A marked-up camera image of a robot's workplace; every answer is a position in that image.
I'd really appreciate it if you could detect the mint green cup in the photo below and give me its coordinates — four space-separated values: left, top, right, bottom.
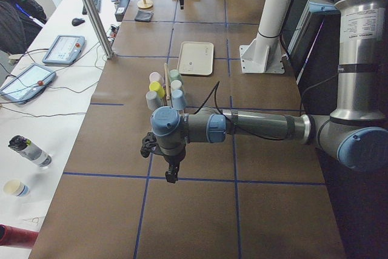
169 69 182 82

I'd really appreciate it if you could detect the seated person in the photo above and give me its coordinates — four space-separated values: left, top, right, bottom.
1 0 48 55

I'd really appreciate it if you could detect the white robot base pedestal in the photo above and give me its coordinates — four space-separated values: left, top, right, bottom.
239 0 291 74

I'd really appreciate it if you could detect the aluminium frame post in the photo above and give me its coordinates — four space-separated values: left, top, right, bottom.
82 0 114 59

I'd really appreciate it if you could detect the paper cup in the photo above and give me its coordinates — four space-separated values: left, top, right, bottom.
3 180 30 197

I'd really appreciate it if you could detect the grey folded cloth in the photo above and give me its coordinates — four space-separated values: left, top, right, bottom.
134 10 153 22

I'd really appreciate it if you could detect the yellow cup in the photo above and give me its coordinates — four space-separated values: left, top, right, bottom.
149 81 166 99

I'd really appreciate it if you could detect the light blue cup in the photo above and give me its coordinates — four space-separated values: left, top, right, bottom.
172 89 187 110

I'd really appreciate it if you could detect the teach pendant tablet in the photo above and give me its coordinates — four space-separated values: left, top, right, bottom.
42 35 85 66
1 63 57 104

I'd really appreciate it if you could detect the black computer mouse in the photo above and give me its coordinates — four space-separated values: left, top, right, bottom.
72 18 85 27

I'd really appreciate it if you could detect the water bottle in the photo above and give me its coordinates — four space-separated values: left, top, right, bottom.
8 135 52 167

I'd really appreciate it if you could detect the wooden rack handle rod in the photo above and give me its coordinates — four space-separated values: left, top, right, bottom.
164 63 172 106

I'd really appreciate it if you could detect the red object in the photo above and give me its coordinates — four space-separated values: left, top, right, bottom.
1 224 39 249

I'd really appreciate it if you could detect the grey cup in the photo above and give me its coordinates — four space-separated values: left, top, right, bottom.
145 90 164 111

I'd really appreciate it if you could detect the pink cup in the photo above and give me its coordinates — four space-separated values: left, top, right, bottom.
149 72 164 85

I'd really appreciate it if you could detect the beige cup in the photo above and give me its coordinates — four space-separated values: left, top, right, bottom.
170 79 184 92

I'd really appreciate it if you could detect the cream rabbit tray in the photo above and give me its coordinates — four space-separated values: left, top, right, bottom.
177 41 214 76

